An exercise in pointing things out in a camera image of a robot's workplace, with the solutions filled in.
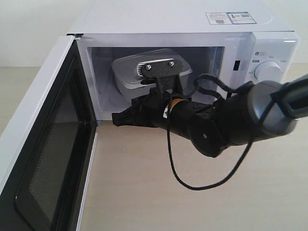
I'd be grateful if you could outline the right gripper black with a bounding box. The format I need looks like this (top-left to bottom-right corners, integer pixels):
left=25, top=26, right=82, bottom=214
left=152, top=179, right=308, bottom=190
left=112, top=92, right=173, bottom=129

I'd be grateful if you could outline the white microwave door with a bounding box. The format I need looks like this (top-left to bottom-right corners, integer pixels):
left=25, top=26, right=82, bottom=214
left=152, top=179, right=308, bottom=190
left=0, top=35, right=97, bottom=231

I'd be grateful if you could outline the white microwave oven body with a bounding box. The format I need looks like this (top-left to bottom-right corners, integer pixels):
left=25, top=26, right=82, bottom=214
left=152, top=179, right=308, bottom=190
left=68, top=0, right=299, bottom=121

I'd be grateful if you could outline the warning label sticker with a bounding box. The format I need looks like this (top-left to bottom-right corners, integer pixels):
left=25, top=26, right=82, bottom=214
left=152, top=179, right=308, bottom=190
left=205, top=12, right=256, bottom=25

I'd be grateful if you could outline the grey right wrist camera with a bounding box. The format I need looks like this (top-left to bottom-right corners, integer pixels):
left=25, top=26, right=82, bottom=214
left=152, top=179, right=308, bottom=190
left=137, top=58, right=183, bottom=78

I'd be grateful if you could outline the upper white power knob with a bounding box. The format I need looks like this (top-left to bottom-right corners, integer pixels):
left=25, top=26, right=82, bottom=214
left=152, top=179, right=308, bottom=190
left=254, top=61, right=282, bottom=82

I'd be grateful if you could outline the white plastic lidded container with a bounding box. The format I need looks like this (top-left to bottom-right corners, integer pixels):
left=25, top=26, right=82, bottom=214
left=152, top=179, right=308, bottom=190
left=111, top=48, right=193, bottom=102

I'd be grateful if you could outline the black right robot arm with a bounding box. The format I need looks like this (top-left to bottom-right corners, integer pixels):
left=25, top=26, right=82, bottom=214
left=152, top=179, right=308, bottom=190
left=112, top=76, right=308, bottom=158

